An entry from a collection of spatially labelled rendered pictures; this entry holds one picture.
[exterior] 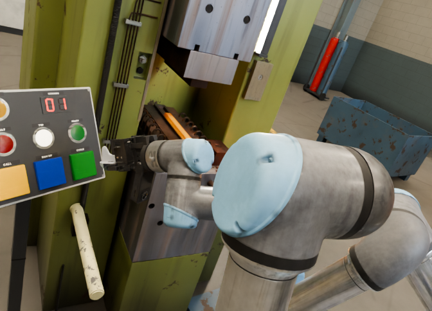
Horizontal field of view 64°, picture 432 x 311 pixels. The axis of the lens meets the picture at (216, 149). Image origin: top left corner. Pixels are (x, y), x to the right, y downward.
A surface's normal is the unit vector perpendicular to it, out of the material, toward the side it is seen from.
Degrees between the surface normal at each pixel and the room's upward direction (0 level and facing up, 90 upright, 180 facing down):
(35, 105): 60
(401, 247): 55
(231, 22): 90
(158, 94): 90
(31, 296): 0
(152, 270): 90
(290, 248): 76
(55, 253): 90
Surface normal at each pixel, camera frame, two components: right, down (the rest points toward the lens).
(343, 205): 0.37, 0.16
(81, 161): 0.80, -0.03
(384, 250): -0.46, -0.41
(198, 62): 0.44, 0.50
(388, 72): -0.86, -0.05
